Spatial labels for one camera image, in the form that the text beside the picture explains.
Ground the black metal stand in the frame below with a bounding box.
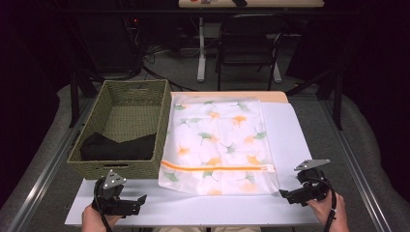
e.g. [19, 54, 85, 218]
[284, 68, 344, 131]
[68, 68, 99, 129]

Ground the person's right hand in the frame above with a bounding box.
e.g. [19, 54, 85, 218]
[306, 191, 351, 232]

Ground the green woven basket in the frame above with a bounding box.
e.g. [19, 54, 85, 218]
[67, 79, 172, 181]

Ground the white table cover sheet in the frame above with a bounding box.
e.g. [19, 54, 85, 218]
[64, 101, 321, 226]

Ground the aluminium rail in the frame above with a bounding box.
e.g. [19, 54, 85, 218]
[6, 99, 95, 232]
[322, 100, 393, 232]

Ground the left hand-held gripper cable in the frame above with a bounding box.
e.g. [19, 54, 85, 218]
[92, 178, 113, 232]

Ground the right hand-held gripper cable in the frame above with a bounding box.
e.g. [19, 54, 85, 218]
[307, 176, 338, 232]

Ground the white leaf-print mesh laundry bag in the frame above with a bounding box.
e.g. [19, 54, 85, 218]
[158, 95, 280, 196]

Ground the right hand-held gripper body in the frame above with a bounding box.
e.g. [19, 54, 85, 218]
[293, 159, 334, 203]

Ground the bundle of floor cables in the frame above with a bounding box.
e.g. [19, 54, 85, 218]
[138, 43, 201, 93]

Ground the beige table with white legs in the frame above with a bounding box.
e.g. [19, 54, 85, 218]
[178, 0, 326, 84]

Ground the black folding chair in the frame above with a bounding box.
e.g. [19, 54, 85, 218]
[215, 13, 288, 92]

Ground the black cloth garment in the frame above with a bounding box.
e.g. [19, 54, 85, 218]
[79, 131, 158, 161]

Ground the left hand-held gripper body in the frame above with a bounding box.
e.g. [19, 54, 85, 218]
[91, 169, 143, 217]

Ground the hand-held gripper cable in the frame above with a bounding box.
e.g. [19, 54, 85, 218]
[307, 176, 338, 232]
[92, 178, 113, 232]

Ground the person's left hand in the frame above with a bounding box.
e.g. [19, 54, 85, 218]
[80, 204, 124, 232]

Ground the dark equipment rack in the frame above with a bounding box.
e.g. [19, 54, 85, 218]
[73, 0, 143, 75]

